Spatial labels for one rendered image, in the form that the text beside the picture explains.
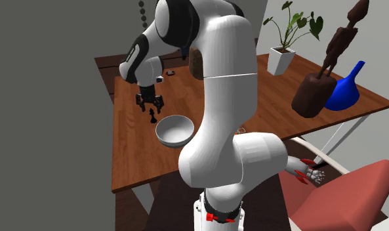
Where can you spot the white bowl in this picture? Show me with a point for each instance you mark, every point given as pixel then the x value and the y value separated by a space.
pixel 175 131

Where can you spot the blue funnel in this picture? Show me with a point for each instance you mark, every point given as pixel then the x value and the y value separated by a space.
pixel 344 92

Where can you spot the white toy with red fins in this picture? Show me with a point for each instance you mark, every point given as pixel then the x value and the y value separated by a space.
pixel 301 168

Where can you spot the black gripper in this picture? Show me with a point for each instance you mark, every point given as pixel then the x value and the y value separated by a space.
pixel 147 92

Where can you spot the black chess piece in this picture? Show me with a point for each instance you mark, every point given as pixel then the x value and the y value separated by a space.
pixel 153 117

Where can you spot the dark robot stand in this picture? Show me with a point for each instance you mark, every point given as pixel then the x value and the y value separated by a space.
pixel 176 204

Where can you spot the red armchair with white frame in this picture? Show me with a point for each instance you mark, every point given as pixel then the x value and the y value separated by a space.
pixel 351 198

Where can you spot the wooden table with white legs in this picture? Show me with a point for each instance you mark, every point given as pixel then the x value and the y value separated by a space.
pixel 139 150

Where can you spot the green plant in white pot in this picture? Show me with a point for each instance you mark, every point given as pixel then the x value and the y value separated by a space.
pixel 280 60

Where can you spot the dark brown figure sculpture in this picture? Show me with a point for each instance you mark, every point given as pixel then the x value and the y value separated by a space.
pixel 312 94

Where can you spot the brown rounded block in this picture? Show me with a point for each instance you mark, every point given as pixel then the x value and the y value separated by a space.
pixel 195 65

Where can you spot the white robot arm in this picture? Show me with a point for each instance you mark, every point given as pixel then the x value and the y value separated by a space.
pixel 227 105

